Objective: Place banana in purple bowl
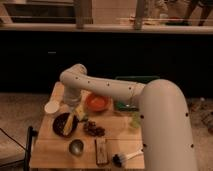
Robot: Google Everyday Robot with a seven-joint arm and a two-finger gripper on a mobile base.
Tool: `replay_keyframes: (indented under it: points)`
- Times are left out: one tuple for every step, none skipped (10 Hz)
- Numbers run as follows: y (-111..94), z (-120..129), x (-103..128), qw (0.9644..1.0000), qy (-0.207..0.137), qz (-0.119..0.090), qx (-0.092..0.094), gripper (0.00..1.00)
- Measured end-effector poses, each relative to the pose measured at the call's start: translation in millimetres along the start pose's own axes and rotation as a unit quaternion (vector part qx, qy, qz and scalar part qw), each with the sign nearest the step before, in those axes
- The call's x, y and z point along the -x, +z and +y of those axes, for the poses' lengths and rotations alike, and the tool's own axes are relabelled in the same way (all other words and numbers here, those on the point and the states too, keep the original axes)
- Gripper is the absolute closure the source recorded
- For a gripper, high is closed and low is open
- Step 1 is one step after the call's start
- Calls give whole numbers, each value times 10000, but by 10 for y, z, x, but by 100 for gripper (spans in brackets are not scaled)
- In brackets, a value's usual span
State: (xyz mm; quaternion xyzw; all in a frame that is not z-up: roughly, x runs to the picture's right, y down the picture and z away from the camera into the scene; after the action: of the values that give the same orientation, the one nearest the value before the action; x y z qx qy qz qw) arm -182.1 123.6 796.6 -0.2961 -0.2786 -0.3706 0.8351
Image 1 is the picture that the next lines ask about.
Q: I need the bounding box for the yellow banana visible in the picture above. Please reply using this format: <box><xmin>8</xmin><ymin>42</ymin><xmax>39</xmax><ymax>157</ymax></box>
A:
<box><xmin>63</xmin><ymin>113</ymin><xmax>74</xmax><ymax>136</ymax></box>

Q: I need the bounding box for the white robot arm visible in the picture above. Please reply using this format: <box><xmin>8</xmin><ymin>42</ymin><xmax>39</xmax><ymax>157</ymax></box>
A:
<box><xmin>59</xmin><ymin>64</ymin><xmax>198</xmax><ymax>171</ymax></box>

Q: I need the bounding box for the orange bowl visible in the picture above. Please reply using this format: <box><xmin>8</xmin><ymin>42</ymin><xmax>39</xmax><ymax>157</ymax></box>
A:
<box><xmin>85</xmin><ymin>93</ymin><xmax>110</xmax><ymax>112</ymax></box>

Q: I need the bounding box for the small metal bowl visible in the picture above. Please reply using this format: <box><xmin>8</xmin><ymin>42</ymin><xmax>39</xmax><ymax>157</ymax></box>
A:
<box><xmin>69</xmin><ymin>139</ymin><xmax>84</xmax><ymax>156</ymax></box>

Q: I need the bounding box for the small white cup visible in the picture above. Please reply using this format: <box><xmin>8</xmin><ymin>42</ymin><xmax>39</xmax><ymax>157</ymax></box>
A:
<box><xmin>44</xmin><ymin>101</ymin><xmax>60</xmax><ymax>114</ymax></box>

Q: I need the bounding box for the dark brown grape bunch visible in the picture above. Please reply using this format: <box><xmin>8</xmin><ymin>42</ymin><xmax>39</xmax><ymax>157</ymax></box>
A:
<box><xmin>83</xmin><ymin>121</ymin><xmax>105</xmax><ymax>137</ymax></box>

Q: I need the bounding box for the light wooden cutting board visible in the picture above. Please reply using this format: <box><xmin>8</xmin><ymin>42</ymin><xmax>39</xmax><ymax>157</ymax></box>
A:
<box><xmin>29</xmin><ymin>81</ymin><xmax>146</xmax><ymax>170</ymax></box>

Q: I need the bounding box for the black metal stand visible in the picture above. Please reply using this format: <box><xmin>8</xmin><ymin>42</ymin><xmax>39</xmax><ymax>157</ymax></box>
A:
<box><xmin>23</xmin><ymin>126</ymin><xmax>38</xmax><ymax>171</ymax></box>

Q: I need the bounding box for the brown rectangular block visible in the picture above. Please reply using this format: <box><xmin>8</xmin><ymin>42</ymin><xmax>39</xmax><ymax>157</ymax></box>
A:
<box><xmin>95</xmin><ymin>138</ymin><xmax>108</xmax><ymax>166</ymax></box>

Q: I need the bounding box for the green plate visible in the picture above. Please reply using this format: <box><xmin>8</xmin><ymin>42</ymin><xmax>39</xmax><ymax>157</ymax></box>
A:
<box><xmin>114</xmin><ymin>76</ymin><xmax>159</xmax><ymax>111</ymax></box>

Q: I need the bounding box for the light green cup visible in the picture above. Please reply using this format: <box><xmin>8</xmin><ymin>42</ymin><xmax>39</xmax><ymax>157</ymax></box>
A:
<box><xmin>130</xmin><ymin>112</ymin><xmax>140</xmax><ymax>129</ymax></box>

